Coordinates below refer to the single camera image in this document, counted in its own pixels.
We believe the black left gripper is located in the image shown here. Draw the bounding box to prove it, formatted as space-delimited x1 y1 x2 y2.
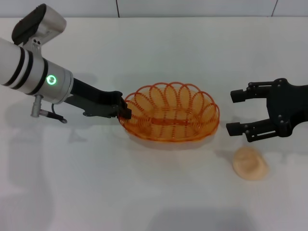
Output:
64 77 132 120

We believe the orange woven plastic basket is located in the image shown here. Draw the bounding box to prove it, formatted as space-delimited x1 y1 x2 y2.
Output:
117 82 220 143

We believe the left gripper connector cable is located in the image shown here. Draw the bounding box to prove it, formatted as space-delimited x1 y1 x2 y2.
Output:
30 94 68 124

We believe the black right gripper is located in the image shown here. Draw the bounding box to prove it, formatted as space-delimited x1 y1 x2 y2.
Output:
225 78 308 143

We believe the round beige bun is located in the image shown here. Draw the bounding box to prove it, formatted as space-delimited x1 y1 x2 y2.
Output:
232 147 270 181

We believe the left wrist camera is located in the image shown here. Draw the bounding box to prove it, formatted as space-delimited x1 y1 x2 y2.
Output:
11 3 67 53

